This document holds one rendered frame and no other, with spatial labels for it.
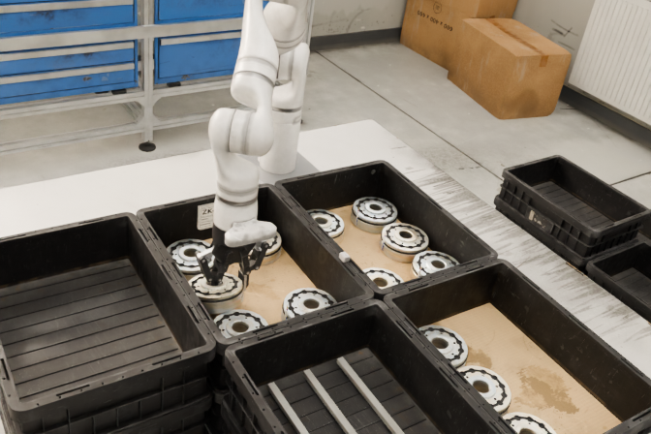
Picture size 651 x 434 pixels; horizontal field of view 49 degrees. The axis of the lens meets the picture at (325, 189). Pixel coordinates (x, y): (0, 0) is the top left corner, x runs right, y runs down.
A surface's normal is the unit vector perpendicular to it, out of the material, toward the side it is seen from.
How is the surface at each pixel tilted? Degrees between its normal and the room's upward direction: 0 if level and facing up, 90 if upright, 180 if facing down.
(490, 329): 0
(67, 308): 0
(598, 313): 0
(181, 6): 90
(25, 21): 90
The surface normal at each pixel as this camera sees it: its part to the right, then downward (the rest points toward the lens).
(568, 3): -0.83, 0.20
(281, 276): 0.13, -0.84
